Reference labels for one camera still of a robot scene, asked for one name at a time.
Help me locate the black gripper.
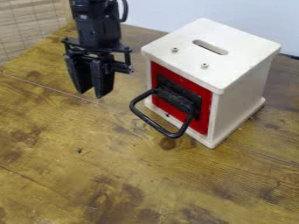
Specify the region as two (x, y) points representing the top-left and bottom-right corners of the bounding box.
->
(60, 37), (134, 98)

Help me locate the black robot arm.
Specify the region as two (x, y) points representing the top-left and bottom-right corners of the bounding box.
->
(61, 0), (133, 98)

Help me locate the red drawer front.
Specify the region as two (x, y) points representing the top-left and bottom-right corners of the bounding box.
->
(150, 62), (212, 135)

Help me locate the white wooden box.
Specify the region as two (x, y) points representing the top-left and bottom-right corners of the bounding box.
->
(141, 18), (280, 148)

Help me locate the black metal drawer handle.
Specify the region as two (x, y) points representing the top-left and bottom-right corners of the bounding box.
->
(128, 85), (200, 139)

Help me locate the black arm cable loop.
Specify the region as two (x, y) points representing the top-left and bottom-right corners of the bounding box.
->
(116, 0), (129, 24)

